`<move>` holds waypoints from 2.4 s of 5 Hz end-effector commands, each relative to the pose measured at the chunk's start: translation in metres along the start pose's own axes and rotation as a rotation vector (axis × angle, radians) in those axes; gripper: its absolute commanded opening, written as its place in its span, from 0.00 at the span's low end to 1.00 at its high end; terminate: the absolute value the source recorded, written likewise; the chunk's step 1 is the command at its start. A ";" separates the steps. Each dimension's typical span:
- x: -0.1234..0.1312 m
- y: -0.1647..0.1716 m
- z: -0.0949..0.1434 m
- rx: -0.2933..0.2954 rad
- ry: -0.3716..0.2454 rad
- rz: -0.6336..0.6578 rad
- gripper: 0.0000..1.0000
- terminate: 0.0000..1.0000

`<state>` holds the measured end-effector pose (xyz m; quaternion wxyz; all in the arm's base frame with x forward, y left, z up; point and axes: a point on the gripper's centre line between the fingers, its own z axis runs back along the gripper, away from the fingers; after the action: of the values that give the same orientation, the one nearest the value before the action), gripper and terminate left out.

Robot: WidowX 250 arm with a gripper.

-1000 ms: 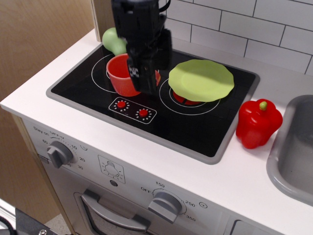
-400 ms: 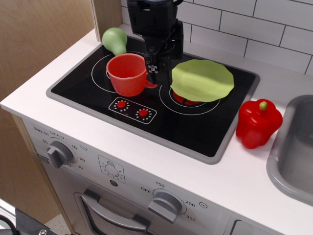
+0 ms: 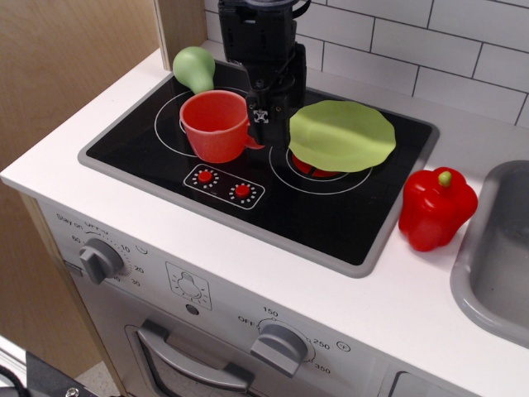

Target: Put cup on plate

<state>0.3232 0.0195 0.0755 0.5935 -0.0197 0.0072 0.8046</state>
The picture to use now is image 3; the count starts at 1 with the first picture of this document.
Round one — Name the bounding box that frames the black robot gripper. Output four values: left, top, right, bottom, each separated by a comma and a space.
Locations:
218, 1, 307, 150

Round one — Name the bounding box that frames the red plastic toy cup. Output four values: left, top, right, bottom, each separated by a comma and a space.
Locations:
179, 90, 264, 164

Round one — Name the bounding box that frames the green plastic toy plate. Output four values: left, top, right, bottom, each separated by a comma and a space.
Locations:
289, 100, 397, 173

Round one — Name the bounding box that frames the red right stove button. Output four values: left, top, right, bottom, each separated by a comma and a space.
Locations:
234, 184, 251, 199

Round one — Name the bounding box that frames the red stove button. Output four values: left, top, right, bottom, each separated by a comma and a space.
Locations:
198, 170, 213, 184
234, 184, 251, 199

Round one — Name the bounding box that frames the red left stove button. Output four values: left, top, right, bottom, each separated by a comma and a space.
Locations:
198, 170, 213, 184

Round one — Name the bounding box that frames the green toy pear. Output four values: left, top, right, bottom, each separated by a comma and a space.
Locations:
173, 46, 216, 94

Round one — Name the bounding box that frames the black toy stove cooktop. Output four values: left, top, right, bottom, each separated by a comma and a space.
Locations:
79, 76, 439, 278

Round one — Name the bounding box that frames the red toy bell pepper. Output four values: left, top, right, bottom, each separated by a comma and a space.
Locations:
398, 167, 478, 252

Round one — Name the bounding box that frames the grey timer knob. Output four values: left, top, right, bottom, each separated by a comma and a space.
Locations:
79, 238, 124, 285

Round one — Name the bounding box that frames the grey oven temperature knob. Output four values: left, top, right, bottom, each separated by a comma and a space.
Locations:
250, 322, 308, 378

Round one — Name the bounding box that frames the grey toy sink basin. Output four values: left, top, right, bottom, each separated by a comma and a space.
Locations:
450, 160, 528, 347

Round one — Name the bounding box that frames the black equipment base with screw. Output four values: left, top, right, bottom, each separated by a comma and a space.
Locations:
26, 352, 95, 397

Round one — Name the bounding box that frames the grey oven door handle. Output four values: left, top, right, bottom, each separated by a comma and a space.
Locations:
136, 320, 255, 394

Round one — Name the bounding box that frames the black cable on floor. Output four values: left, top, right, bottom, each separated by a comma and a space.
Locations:
0, 363, 26, 397

